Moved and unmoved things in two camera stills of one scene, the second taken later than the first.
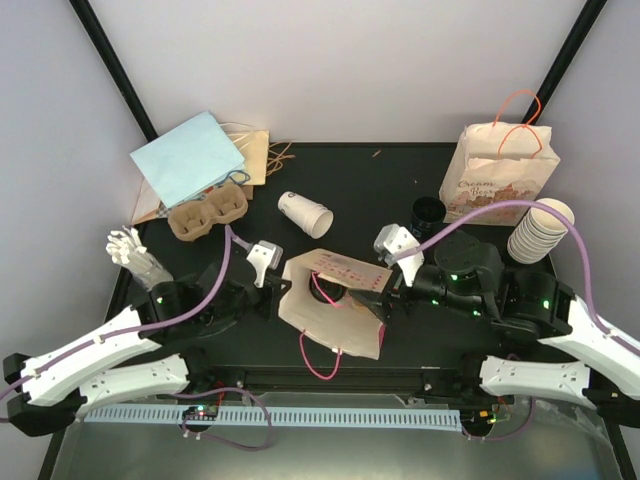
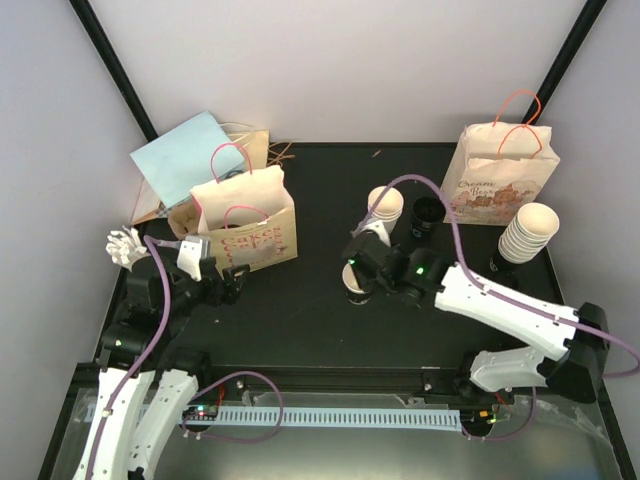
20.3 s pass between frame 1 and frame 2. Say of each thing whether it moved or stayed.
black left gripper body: moved
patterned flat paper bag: stayed
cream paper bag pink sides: moved
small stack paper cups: moved
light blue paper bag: stayed
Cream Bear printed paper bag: stayed
